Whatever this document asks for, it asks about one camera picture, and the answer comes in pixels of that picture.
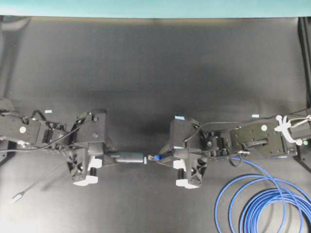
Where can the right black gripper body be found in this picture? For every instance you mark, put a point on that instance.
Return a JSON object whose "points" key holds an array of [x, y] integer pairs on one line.
{"points": [[188, 158]]}

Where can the black table mat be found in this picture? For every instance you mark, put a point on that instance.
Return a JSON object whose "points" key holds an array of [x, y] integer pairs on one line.
{"points": [[144, 72]]}

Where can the grey USB hub with cable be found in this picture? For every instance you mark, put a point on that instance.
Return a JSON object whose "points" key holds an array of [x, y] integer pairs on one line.
{"points": [[128, 157]]}

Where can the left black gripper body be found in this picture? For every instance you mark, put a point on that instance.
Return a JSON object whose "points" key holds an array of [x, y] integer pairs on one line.
{"points": [[87, 145]]}

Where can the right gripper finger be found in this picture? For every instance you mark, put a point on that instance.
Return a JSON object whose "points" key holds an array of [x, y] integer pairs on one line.
{"points": [[165, 153], [166, 162]]}

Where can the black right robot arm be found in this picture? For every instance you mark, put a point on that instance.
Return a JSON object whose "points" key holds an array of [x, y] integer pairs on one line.
{"points": [[276, 137]]}

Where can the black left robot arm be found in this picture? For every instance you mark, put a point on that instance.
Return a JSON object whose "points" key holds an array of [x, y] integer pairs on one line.
{"points": [[20, 133]]}

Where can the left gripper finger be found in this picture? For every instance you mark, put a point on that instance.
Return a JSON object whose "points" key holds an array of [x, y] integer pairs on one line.
{"points": [[109, 162], [111, 155]]}

